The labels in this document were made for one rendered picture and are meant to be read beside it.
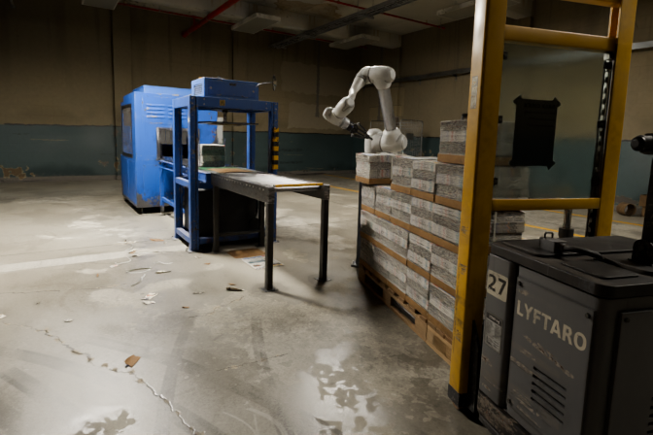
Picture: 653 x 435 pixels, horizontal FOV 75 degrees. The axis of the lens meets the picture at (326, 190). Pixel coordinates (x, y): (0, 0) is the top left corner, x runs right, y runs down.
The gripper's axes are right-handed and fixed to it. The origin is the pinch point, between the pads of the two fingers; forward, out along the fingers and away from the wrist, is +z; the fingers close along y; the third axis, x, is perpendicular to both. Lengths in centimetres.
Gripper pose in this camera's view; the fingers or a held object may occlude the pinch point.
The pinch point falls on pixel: (368, 137)
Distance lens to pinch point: 339.8
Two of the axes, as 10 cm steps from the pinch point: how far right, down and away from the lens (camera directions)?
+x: 2.7, 1.3, -9.5
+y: -4.6, 8.9, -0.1
